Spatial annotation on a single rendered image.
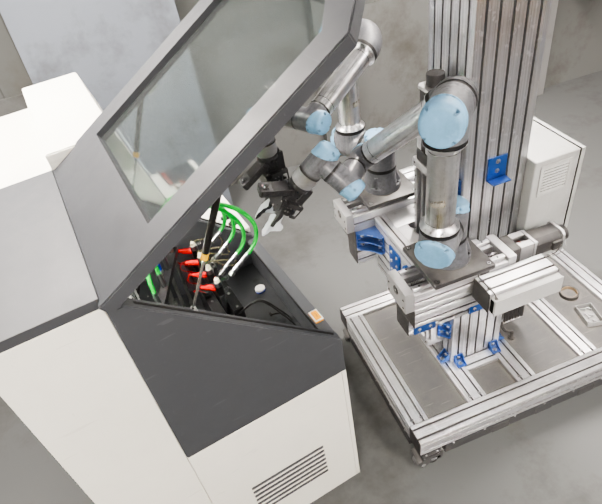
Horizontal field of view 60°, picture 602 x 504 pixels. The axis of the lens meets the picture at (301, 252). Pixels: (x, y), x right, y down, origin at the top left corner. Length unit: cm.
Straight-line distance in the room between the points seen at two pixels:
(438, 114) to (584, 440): 179
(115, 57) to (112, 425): 256
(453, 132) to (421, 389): 143
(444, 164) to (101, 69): 263
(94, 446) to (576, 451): 196
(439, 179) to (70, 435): 116
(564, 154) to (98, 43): 269
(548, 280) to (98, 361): 141
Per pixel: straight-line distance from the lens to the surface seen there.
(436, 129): 135
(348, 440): 219
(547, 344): 273
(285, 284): 192
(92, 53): 363
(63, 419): 148
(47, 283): 136
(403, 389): 248
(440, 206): 150
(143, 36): 362
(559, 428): 273
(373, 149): 163
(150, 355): 140
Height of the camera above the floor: 226
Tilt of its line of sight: 40 degrees down
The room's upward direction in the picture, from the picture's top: 10 degrees counter-clockwise
